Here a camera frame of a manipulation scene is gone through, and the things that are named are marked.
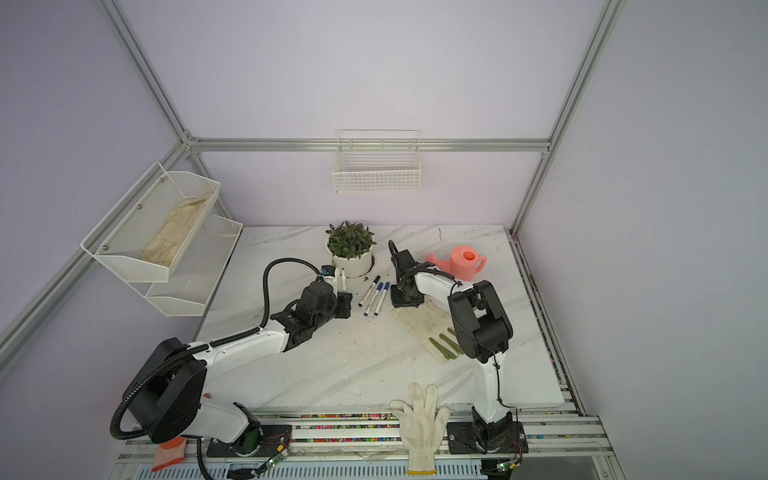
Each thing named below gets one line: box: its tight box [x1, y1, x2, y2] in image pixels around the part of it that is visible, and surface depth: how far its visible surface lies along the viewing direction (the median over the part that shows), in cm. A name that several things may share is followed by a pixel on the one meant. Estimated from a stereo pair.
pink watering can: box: [426, 245, 487, 282], surface depth 100 cm
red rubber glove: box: [151, 437, 187, 473], surface depth 73 cm
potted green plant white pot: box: [325, 220, 377, 279], surface depth 95 cm
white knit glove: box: [389, 383, 451, 476], surface depth 78 cm
